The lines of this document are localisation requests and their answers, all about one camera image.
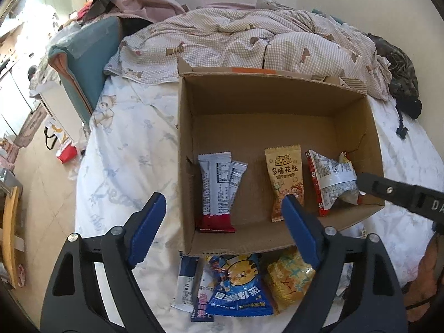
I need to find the yellow peanut snack packet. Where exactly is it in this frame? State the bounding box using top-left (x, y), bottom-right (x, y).
top-left (264, 145), bottom-right (304, 223)

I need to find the pink cloth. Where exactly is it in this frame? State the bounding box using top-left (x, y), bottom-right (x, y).
top-left (110, 0), bottom-right (186, 23)

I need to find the dark patterned garment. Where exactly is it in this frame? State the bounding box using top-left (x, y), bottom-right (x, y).
top-left (367, 34), bottom-right (422, 140)

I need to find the red white wafer bar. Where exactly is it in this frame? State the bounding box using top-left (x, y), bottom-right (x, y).
top-left (229, 160), bottom-right (248, 202)
top-left (198, 152), bottom-right (236, 233)

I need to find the blue tiger snack bag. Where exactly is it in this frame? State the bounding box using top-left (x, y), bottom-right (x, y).
top-left (205, 254), bottom-right (273, 317)

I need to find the wooden chair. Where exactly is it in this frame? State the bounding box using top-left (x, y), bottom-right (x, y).
top-left (1, 186), bottom-right (24, 289)

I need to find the white red snack bag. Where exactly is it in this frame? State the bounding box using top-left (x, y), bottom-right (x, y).
top-left (306, 150), bottom-right (364, 216)

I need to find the red white shopping bag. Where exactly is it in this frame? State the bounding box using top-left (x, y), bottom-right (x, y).
top-left (44, 117), bottom-right (77, 164)

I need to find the beige checkered duvet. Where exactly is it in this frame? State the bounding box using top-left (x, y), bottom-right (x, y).
top-left (104, 7), bottom-right (392, 101)

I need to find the white cabinet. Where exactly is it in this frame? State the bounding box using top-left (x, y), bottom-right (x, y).
top-left (35, 81), bottom-right (84, 142)

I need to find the white floral bed sheet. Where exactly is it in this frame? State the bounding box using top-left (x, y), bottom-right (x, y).
top-left (75, 76), bottom-right (443, 332)

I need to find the yellow chips snack bag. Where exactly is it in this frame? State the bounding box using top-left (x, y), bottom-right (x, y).
top-left (263, 247), bottom-right (316, 314)

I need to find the brown cardboard box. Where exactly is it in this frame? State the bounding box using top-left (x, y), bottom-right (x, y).
top-left (177, 58), bottom-right (383, 256)

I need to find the white purple cone snack packet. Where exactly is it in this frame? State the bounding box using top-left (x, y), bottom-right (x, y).
top-left (190, 265), bottom-right (217, 322)

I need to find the white blue snack bar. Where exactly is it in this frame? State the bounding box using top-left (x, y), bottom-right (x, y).
top-left (171, 256), bottom-right (200, 314)

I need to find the teal orange cushion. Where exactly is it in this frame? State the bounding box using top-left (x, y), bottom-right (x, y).
top-left (48, 17), bottom-right (123, 123)

